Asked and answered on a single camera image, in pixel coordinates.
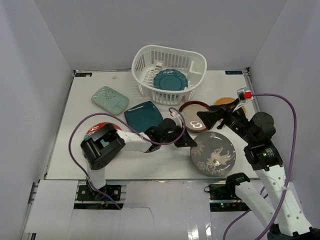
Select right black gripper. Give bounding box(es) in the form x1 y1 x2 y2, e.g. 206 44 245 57
196 98 256 145

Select dark red round plate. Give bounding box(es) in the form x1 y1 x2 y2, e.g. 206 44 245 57
179 100 210 133

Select grey patterned round plate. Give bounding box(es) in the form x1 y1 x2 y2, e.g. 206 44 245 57
190 131 236 177

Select dark teal square plate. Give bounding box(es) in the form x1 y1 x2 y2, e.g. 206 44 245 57
124 101 164 133

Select teal scalloped round plate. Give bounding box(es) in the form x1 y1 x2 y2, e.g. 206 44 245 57
153 69 189 91

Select red and teal floral plate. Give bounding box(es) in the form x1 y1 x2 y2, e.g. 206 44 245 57
84 122 121 140

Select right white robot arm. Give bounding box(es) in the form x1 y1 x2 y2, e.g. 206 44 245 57
197 103 320 240

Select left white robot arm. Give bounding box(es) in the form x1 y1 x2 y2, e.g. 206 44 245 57
80 118 197 200

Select white plastic basket bin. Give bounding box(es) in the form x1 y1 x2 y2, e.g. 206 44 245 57
131 45 207 106

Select orange woven round plate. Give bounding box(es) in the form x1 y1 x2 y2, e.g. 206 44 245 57
214 97 236 105

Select right blue table label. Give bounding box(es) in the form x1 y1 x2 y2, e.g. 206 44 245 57
225 70 243 75

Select blue table label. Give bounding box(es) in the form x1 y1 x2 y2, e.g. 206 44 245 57
74 72 92 78
225 70 243 75

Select light green rectangular plate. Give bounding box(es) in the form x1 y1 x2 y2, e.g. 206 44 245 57
91 86 130 115

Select left blue table label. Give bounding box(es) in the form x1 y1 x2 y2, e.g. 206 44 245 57
74 72 92 78

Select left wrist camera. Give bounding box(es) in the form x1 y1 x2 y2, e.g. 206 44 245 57
168 107 184 121

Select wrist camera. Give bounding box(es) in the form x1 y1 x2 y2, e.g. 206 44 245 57
236 87 254 105
168 107 184 121

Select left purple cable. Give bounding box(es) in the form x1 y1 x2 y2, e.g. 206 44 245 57
68 107 187 210

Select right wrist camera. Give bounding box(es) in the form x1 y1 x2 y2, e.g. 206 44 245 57
236 87 254 105

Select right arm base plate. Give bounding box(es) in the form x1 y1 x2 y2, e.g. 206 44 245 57
203 184 249 212

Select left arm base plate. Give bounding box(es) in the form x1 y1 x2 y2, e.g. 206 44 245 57
76 184 123 202

